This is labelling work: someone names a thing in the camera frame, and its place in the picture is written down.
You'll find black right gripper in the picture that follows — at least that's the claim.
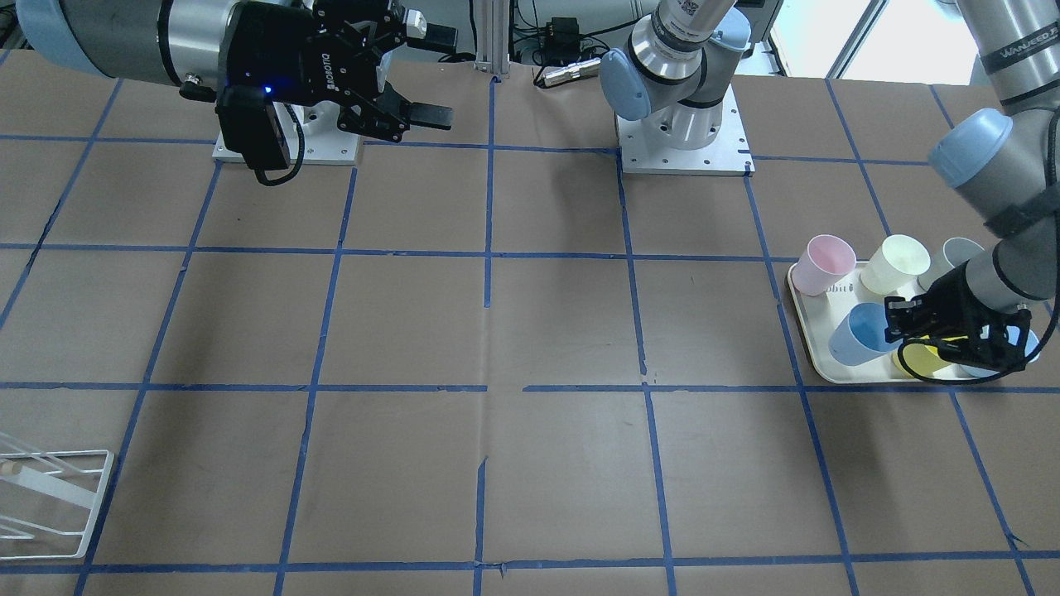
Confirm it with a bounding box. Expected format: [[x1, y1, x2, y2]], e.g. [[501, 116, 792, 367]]
[[219, 1, 458, 143]]

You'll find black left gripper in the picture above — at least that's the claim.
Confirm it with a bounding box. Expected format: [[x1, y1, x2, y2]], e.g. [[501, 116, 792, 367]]
[[883, 267, 1034, 375]]

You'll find light blue plastic cup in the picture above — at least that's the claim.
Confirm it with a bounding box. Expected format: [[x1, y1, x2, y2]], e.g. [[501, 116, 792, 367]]
[[828, 303, 899, 367]]

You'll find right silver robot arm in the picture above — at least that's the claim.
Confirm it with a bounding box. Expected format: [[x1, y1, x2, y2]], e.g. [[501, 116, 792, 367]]
[[16, 1, 458, 151]]

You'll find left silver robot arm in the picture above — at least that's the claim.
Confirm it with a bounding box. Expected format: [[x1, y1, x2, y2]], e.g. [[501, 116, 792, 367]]
[[600, 1, 1058, 380]]

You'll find yellow plastic cup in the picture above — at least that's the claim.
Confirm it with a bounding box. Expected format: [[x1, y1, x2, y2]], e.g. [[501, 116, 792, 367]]
[[887, 343, 969, 382]]

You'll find grey plastic cup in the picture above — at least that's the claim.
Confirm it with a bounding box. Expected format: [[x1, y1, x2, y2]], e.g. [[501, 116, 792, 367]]
[[917, 236, 985, 291]]

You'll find cream plastic cup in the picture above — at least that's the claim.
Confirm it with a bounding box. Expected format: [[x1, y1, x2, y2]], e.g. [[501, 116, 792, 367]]
[[860, 234, 931, 296]]

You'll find pink plastic cup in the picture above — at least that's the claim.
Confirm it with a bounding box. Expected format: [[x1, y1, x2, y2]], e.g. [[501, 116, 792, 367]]
[[792, 234, 858, 296]]

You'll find cream plastic tray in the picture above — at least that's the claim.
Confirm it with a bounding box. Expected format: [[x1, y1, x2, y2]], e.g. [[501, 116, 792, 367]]
[[787, 260, 917, 385]]

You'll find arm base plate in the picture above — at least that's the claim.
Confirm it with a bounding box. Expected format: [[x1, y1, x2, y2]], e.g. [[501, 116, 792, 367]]
[[212, 102, 361, 171], [614, 85, 754, 176]]

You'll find aluminium frame post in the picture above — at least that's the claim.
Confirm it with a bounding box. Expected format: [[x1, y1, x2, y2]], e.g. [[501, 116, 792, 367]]
[[472, 0, 512, 80]]

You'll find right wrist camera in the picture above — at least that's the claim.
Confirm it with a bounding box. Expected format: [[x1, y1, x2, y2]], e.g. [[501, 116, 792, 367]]
[[215, 84, 292, 172]]

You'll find white wire cup rack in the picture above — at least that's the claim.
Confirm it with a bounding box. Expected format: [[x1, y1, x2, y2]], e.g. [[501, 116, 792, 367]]
[[1, 433, 116, 563]]

